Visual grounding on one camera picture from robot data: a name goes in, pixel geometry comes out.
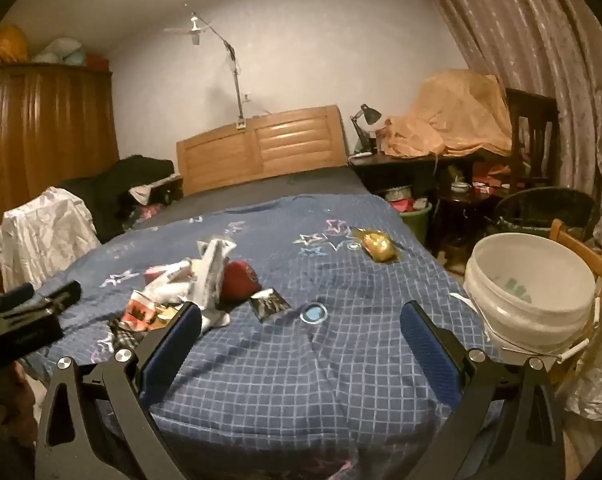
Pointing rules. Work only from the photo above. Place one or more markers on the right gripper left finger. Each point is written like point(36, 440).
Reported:
point(95, 423)

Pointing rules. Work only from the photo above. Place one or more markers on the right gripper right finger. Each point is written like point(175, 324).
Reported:
point(504, 422)

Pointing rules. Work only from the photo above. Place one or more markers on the white paper wrapper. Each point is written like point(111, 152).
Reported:
point(195, 281)

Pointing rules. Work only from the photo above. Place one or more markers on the green trash bin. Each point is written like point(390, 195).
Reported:
point(414, 213)

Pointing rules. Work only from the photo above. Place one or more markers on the white crumpled cloth cover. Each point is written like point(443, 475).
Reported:
point(43, 237)

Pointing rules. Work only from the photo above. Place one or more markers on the white plastic bucket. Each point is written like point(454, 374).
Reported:
point(534, 296)

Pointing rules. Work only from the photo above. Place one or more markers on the black clothes pile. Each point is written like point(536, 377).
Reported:
point(107, 196)

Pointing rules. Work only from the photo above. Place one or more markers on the blue checkered star quilt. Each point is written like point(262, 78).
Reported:
point(326, 389)

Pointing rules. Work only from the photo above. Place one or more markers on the brown wooden wardrobe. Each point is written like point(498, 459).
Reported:
point(56, 124)

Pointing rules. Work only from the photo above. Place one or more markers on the red apple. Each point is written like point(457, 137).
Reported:
point(240, 282)

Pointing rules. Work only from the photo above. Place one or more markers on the small black snack packet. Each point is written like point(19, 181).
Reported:
point(267, 303)

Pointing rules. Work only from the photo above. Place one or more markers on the yellow snack bag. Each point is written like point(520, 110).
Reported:
point(377, 244)

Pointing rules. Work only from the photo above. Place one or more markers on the black wicker basket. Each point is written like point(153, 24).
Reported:
point(533, 211)

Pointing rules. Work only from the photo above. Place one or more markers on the dark wooden desk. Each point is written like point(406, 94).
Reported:
point(424, 176)

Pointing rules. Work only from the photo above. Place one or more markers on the dark grey bed sheet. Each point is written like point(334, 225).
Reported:
point(336, 180)

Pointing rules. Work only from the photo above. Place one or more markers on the dark wooden chair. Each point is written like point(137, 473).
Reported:
point(534, 158)

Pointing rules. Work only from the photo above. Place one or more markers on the black desk lamp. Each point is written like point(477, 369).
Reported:
point(367, 144)

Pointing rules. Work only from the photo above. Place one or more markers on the orange cloth cover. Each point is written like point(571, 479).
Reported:
point(456, 113)

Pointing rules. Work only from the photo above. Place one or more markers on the wooden headboard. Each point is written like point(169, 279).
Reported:
point(269, 146)

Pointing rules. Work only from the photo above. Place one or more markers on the striped brown curtain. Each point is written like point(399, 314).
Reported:
point(547, 47)

